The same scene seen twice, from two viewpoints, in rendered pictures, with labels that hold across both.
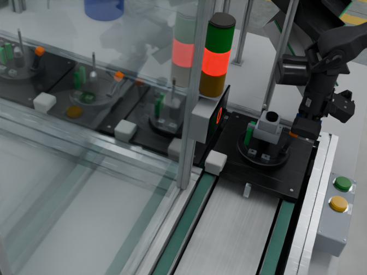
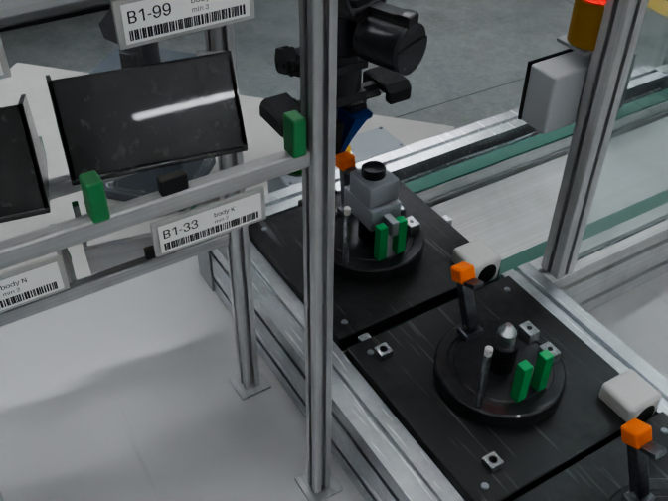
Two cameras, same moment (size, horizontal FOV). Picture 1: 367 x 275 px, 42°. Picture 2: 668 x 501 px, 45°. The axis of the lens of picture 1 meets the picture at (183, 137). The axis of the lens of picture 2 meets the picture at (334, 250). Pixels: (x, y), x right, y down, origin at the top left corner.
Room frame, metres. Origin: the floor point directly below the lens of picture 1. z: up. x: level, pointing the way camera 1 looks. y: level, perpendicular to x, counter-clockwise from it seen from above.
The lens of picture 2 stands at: (1.52, 0.28, 1.64)
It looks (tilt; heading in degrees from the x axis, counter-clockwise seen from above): 41 degrees down; 221
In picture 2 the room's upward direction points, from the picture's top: 1 degrees clockwise
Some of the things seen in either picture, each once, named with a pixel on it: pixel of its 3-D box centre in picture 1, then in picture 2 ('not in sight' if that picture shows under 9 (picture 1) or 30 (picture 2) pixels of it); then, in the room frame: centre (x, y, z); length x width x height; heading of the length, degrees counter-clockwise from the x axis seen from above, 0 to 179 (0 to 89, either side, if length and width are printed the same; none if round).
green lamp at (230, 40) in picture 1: (219, 34); not in sight; (0.75, -0.04, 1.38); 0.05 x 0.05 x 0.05
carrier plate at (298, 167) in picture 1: (261, 153); (368, 251); (0.89, -0.21, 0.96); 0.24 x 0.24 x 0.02; 73
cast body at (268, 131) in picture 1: (265, 124); (377, 195); (0.90, -0.20, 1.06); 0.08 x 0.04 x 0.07; 73
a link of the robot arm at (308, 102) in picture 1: (315, 99); (337, 78); (0.87, -0.29, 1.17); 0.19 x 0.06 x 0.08; 163
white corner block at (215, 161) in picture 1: (215, 162); (475, 263); (0.83, -0.09, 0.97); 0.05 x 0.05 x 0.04; 73
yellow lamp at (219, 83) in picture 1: (212, 79); (595, 18); (0.75, -0.04, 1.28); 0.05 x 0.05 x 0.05
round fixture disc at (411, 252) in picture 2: (262, 148); (369, 240); (0.89, -0.21, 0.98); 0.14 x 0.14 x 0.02
